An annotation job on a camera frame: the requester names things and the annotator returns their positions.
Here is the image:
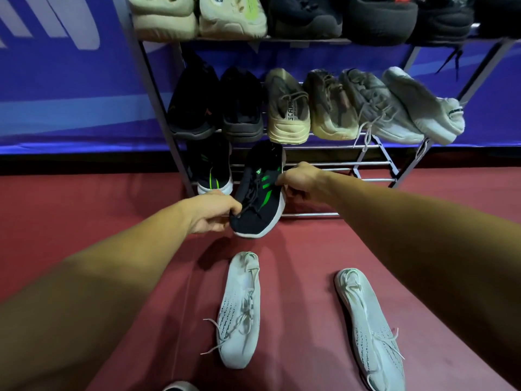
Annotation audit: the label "black green sneaker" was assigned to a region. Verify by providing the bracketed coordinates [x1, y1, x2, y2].
[228, 140, 287, 239]
[187, 137, 234, 196]

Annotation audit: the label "grey metal shoe rack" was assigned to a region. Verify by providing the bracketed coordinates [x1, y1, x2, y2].
[112, 0, 520, 219]

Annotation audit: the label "black shoe orange marks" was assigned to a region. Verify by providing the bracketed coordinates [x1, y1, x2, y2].
[167, 55, 221, 142]

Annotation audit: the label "black strap sneaker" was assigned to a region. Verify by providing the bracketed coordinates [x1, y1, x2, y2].
[408, 0, 476, 81]

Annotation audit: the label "tan chunky sneaker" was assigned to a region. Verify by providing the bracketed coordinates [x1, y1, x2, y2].
[264, 67, 312, 146]
[303, 68, 360, 142]

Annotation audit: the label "black orange sneaker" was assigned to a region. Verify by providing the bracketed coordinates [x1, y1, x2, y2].
[219, 66, 265, 144]

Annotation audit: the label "beige knit sneaker plain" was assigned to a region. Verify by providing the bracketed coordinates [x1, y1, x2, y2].
[126, 0, 199, 42]

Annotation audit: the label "person's right forearm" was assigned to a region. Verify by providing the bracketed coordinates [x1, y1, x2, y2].
[321, 171, 521, 389]

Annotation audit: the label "beige sneaker green stripe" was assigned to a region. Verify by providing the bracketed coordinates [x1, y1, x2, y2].
[198, 0, 269, 40]

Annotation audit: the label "grey white sneaker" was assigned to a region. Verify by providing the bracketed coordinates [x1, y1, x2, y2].
[338, 67, 425, 154]
[381, 66, 466, 146]

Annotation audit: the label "person's right hand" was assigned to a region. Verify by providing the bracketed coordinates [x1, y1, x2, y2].
[275, 161, 331, 204]

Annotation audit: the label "white knit sneaker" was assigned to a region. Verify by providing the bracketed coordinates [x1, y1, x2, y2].
[333, 267, 406, 391]
[200, 251, 262, 370]

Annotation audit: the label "person's left forearm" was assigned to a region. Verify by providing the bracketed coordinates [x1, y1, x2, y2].
[0, 201, 192, 391]

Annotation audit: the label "person's left hand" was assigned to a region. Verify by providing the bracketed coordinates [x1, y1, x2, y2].
[181, 190, 243, 236]

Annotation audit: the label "plain black shoe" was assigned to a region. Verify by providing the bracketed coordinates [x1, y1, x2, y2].
[473, 0, 521, 40]

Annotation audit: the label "blue printed wall banner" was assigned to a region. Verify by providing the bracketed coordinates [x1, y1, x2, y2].
[0, 0, 521, 156]

